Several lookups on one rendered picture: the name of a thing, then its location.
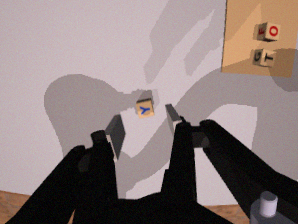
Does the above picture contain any tan flat mat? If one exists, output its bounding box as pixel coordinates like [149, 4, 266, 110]
[221, 0, 298, 78]

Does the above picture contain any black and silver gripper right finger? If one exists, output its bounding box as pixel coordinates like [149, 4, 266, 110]
[151, 104, 298, 224]

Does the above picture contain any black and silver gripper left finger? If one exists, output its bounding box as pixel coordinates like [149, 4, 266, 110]
[5, 114, 126, 224]

